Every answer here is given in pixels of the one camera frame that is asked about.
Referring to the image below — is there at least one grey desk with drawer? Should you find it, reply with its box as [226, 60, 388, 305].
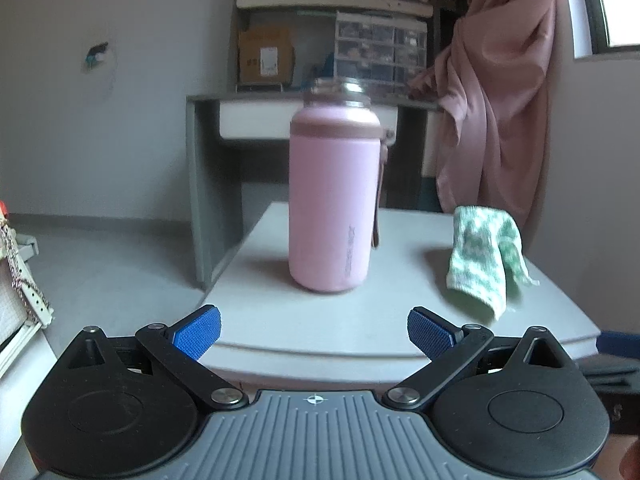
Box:
[186, 92, 440, 288]

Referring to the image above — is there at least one pink insulated bottle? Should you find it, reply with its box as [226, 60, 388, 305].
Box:
[288, 78, 395, 292]

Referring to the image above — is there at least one clear plastic drawer organizer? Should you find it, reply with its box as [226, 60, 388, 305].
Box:
[333, 12, 427, 96]

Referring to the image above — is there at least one green white fluffy cloth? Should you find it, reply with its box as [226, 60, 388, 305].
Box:
[446, 206, 539, 321]

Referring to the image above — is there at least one cardboard box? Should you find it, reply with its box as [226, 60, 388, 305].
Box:
[238, 26, 294, 84]

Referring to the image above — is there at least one wall socket with plug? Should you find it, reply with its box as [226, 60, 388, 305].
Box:
[84, 41, 110, 70]

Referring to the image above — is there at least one window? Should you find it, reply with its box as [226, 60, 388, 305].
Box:
[585, 0, 639, 54]

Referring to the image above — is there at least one pink curtain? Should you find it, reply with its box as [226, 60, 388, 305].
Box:
[409, 0, 556, 226]

